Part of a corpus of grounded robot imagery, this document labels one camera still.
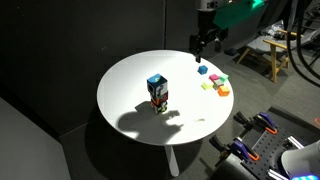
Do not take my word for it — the aluminium rail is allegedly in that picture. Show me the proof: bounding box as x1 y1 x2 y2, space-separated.
266 168 288 180
287 135 306 151

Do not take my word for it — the black perforated mounting board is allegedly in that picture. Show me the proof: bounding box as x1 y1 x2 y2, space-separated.
238 113 320 180

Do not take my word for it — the wooden chair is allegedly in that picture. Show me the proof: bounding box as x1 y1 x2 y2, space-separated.
236 29 305 84

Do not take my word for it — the purple clamp with orange tips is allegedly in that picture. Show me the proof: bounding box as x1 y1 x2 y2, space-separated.
233 111 279 136
209 134 261 168

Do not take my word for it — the white table leg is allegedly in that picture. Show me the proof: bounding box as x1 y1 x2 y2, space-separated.
164 145 180 178

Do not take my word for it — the clear plastic bag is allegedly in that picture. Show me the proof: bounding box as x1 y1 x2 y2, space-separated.
261 20 286 38

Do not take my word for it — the picture cube with blue face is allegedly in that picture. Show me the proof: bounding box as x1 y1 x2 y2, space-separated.
146 73 168 98

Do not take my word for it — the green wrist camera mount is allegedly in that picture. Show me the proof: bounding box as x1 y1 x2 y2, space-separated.
213 0 269 30

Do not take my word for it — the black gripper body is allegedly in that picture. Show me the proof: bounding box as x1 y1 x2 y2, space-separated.
188 26 230 52

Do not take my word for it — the grey block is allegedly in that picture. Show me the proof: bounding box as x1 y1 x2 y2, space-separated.
213 79 225 90

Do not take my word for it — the picture cube with orange face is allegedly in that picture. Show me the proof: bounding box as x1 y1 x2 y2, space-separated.
149 91 169 115

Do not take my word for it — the orange block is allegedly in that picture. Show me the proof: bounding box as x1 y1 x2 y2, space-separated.
217 85 231 98

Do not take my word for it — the blue block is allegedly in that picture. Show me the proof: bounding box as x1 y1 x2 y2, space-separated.
197 65 209 75

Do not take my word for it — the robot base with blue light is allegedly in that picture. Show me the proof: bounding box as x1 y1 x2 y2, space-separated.
280 139 320 180

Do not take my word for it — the light green block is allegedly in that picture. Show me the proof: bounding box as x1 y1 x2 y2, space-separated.
200 81 214 91

